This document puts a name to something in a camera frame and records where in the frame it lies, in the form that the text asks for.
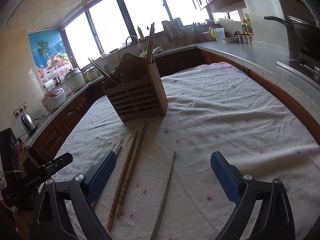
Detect white green pitcher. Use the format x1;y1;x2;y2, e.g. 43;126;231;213
210;28;225;42

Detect lone wooden chopstick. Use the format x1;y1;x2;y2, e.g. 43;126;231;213
146;23;155;65

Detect pink basin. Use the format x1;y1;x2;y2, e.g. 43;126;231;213
202;27;220;41

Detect gas stove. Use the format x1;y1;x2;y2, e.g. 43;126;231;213
277;49;319;89

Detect black box on counter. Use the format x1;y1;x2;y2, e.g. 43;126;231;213
1;128;27;179

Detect paper towel roll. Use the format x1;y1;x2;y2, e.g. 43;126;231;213
43;79;56;91

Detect black wok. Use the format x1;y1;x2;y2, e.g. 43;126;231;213
264;15;319;54

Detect floral white tablecloth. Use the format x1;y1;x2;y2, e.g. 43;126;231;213
54;63;319;239

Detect green label oil bottle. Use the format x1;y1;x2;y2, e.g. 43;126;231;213
241;19;253;33

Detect kitchen faucet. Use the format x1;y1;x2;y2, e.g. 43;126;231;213
125;35;144;53

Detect seasoning jars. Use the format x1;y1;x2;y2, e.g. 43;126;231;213
238;33;253;46

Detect metal spoon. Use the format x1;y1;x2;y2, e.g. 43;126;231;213
152;46;162;56

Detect tropical fruit poster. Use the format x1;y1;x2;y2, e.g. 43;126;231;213
28;29;73;83

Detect yellow bottle on sill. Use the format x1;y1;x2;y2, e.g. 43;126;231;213
137;26;145;40

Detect small white pot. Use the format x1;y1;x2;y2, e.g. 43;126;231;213
84;67;99;82

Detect steel electric kettle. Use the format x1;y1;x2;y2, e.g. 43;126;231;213
21;114;39;136

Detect white red rice cooker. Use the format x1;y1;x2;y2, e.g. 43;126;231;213
41;88;66;112

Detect dish drying rack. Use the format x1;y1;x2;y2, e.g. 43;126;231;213
162;17;191;47

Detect green colander basket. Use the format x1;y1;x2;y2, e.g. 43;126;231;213
139;49;165;58

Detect wall power outlet strip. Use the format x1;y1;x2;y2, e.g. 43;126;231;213
14;101;29;118

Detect plate on counter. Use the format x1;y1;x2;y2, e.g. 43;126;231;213
221;37;239;43

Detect wooden utensil holder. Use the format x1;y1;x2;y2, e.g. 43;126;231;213
102;53;168;122

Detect white slow cooker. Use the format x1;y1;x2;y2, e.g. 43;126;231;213
65;68;86;92

